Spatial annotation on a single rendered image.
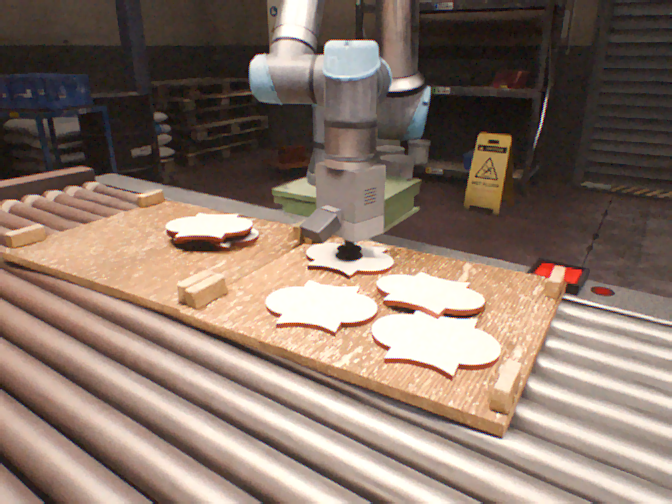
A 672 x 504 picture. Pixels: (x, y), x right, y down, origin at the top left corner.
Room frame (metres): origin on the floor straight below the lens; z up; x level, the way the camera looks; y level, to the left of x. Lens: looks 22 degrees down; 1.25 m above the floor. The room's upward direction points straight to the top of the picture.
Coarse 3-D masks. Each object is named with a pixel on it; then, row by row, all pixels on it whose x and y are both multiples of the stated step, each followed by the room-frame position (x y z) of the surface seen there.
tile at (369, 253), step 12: (312, 252) 0.76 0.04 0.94; (324, 252) 0.76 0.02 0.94; (336, 252) 0.76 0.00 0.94; (360, 252) 0.76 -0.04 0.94; (372, 252) 0.76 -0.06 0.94; (384, 252) 0.77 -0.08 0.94; (312, 264) 0.71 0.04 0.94; (324, 264) 0.71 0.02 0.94; (336, 264) 0.71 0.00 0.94; (348, 264) 0.71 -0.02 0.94; (360, 264) 0.71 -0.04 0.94; (372, 264) 0.71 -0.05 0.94; (384, 264) 0.71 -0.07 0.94; (348, 276) 0.67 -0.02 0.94
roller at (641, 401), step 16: (48, 208) 1.10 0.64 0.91; (64, 208) 1.08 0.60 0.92; (544, 352) 0.51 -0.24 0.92; (544, 368) 0.49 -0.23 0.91; (560, 368) 0.48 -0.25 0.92; (576, 368) 0.48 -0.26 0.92; (592, 368) 0.48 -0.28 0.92; (576, 384) 0.46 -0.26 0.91; (592, 384) 0.46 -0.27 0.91; (608, 384) 0.45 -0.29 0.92; (624, 384) 0.45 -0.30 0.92; (640, 384) 0.45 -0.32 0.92; (624, 400) 0.44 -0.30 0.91; (640, 400) 0.43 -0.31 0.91; (656, 400) 0.43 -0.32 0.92
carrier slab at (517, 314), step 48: (336, 240) 0.83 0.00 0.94; (240, 288) 0.64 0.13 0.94; (480, 288) 0.64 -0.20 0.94; (528, 288) 0.64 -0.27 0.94; (240, 336) 0.53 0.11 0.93; (288, 336) 0.52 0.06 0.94; (336, 336) 0.52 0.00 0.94; (528, 336) 0.52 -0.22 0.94; (384, 384) 0.43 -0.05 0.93; (432, 384) 0.43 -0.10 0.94; (480, 384) 0.43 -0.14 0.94
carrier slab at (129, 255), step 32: (96, 224) 0.92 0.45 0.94; (128, 224) 0.92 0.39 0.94; (160, 224) 0.92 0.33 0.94; (256, 224) 0.92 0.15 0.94; (288, 224) 0.92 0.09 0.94; (32, 256) 0.76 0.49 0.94; (64, 256) 0.76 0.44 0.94; (96, 256) 0.76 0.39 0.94; (128, 256) 0.76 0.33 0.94; (160, 256) 0.76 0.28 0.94; (192, 256) 0.76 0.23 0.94; (224, 256) 0.76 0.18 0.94; (256, 256) 0.76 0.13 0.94; (96, 288) 0.67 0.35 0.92; (128, 288) 0.64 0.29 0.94; (160, 288) 0.64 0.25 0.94
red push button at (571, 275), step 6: (546, 264) 0.74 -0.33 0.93; (552, 264) 0.74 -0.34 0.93; (540, 270) 0.72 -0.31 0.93; (546, 270) 0.72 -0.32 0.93; (552, 270) 0.72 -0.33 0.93; (570, 270) 0.72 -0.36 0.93; (576, 270) 0.72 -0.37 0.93; (546, 276) 0.70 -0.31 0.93; (564, 276) 0.70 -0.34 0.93; (570, 276) 0.70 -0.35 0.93; (576, 276) 0.70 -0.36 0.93
